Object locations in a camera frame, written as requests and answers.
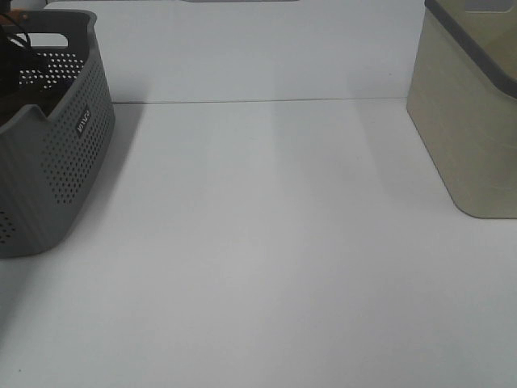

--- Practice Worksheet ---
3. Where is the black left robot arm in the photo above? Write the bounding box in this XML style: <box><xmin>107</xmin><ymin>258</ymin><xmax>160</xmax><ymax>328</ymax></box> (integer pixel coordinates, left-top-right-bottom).
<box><xmin>1</xmin><ymin>11</ymin><xmax>47</xmax><ymax>97</ymax></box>

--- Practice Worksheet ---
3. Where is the grey perforated plastic basket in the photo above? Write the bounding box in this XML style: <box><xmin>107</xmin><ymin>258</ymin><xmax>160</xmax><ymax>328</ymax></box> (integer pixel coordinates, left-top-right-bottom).
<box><xmin>1</xmin><ymin>10</ymin><xmax>116</xmax><ymax>259</ymax></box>

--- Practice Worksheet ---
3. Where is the beige plastic bin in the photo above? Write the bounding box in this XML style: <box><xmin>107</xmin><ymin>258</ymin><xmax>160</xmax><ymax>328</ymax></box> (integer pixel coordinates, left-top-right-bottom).
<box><xmin>406</xmin><ymin>1</ymin><xmax>516</xmax><ymax>219</ymax></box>

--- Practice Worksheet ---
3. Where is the brown leather basket handle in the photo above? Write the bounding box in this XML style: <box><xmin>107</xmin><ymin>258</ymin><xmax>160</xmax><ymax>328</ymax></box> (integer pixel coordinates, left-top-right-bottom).
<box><xmin>9</xmin><ymin>9</ymin><xmax>28</xmax><ymax>23</ymax></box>

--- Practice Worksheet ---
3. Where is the brown towel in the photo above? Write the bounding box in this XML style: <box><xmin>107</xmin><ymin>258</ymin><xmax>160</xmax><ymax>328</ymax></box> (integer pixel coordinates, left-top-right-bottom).
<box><xmin>1</xmin><ymin>89</ymin><xmax>64</xmax><ymax>125</ymax></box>

